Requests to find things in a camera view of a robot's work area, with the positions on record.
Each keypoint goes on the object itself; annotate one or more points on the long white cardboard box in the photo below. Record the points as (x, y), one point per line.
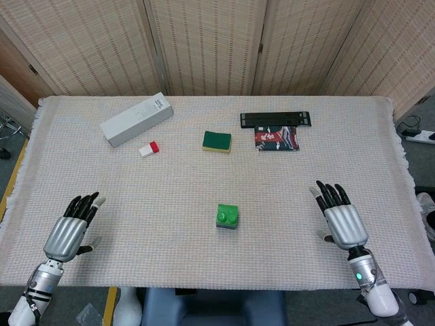
(136, 120)

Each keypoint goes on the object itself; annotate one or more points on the long black plastic tray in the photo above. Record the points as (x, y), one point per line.
(275, 119)

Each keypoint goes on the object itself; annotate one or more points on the green yellow sponge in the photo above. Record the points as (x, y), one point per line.
(217, 140)

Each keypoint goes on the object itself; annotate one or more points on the black caster wheel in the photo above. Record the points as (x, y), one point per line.
(416, 298)

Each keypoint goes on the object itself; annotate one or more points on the clear plastic bag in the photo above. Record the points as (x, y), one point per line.
(88, 314)

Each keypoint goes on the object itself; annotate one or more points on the beige woven tablecloth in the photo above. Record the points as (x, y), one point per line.
(170, 210)

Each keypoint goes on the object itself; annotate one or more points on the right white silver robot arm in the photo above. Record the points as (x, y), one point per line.
(377, 292)

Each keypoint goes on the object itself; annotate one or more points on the dark patterned pouch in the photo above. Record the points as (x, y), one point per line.
(277, 139)

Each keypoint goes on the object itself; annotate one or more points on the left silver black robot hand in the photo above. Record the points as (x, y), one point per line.
(64, 236)

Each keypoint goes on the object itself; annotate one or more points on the green toy brick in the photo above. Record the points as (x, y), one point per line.
(227, 214)

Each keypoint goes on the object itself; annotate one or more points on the white power strip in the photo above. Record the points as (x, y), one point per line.
(421, 136)

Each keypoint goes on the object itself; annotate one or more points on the red and white eraser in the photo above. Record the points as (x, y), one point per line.
(149, 149)

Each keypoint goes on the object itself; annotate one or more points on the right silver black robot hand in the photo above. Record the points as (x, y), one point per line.
(346, 225)

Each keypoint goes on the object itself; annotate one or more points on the white robot torso column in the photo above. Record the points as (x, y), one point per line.
(127, 307)

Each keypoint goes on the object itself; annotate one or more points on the woven folding screen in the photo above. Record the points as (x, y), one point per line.
(210, 44)

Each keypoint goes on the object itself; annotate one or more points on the metal chair base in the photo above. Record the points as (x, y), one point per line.
(10, 130)

